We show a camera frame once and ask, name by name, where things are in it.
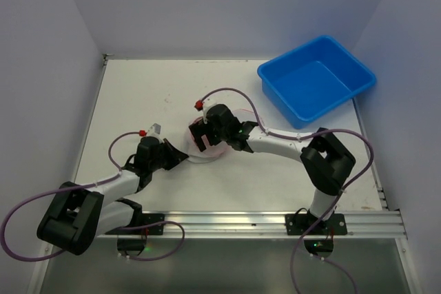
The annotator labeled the white mesh laundry bag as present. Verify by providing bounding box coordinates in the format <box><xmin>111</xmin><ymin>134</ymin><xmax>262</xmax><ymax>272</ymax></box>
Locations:
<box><xmin>184</xmin><ymin>108</ymin><xmax>256</xmax><ymax>164</ymax></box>

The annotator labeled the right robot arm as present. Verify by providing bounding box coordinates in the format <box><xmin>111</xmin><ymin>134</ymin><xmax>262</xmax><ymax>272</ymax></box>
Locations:
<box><xmin>189</xmin><ymin>101</ymin><xmax>356</xmax><ymax>222</ymax></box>

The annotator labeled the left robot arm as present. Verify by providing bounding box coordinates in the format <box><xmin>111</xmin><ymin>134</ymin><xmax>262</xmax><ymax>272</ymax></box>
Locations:
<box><xmin>37</xmin><ymin>136</ymin><xmax>188</xmax><ymax>255</ymax></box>

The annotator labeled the blue plastic bin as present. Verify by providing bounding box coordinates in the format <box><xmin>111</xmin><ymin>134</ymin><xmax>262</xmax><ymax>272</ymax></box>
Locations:
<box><xmin>257</xmin><ymin>35</ymin><xmax>376</xmax><ymax>129</ymax></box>

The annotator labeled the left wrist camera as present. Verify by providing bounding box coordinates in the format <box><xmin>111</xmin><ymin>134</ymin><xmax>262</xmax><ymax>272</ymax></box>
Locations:
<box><xmin>138</xmin><ymin>123</ymin><xmax>163</xmax><ymax>142</ymax></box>

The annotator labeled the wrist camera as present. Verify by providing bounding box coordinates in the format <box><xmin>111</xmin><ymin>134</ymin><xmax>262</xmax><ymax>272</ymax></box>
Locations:
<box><xmin>194</xmin><ymin>98</ymin><xmax>217</xmax><ymax>124</ymax></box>
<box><xmin>138</xmin><ymin>123</ymin><xmax>163</xmax><ymax>142</ymax></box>

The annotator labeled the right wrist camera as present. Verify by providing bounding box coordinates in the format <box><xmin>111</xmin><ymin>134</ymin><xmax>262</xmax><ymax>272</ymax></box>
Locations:
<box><xmin>194</xmin><ymin>98</ymin><xmax>217</xmax><ymax>124</ymax></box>

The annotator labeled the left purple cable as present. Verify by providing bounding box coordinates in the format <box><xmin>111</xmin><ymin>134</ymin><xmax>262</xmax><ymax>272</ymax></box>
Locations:
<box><xmin>0</xmin><ymin>130</ymin><xmax>187</xmax><ymax>262</ymax></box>

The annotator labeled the purple cable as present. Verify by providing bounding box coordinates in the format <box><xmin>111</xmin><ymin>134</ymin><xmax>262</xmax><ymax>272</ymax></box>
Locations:
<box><xmin>0</xmin><ymin>130</ymin><xmax>187</xmax><ymax>262</ymax></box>
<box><xmin>194</xmin><ymin>87</ymin><xmax>375</xmax><ymax>294</ymax></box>

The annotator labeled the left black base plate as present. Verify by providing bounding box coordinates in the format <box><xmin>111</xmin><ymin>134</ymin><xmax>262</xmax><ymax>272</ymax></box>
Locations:
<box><xmin>116</xmin><ymin>213</ymin><xmax>165</xmax><ymax>238</ymax></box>

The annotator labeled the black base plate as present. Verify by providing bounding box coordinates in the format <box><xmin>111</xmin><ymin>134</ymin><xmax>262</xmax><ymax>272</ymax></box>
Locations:
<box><xmin>285</xmin><ymin>208</ymin><xmax>348</xmax><ymax>236</ymax></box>
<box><xmin>116</xmin><ymin>213</ymin><xmax>165</xmax><ymax>238</ymax></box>

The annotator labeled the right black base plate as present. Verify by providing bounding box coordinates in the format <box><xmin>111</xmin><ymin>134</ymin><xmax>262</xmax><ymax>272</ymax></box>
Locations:
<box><xmin>285</xmin><ymin>208</ymin><xmax>348</xmax><ymax>236</ymax></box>

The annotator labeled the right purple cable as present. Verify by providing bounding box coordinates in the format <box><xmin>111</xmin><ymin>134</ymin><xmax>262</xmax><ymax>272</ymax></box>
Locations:
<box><xmin>194</xmin><ymin>87</ymin><xmax>375</xmax><ymax>294</ymax></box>

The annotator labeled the aluminium mounting rail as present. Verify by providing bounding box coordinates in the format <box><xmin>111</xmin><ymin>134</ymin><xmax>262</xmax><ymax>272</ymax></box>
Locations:
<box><xmin>143</xmin><ymin>211</ymin><xmax>407</xmax><ymax>240</ymax></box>

